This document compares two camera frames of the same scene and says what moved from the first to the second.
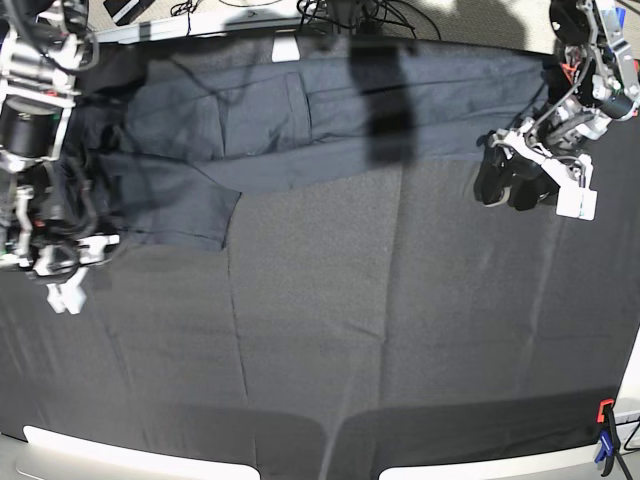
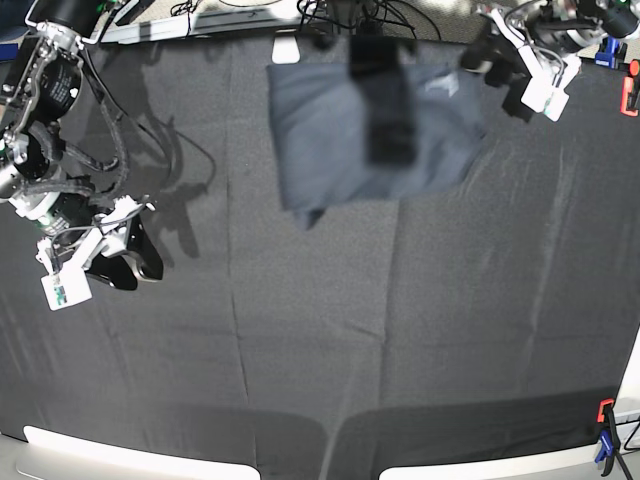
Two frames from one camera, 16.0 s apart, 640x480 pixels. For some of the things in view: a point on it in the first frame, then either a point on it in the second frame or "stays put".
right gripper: x=565 y=171 -> x=560 y=69
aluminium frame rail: x=200 y=26 stays put
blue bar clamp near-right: x=609 y=442 stays put
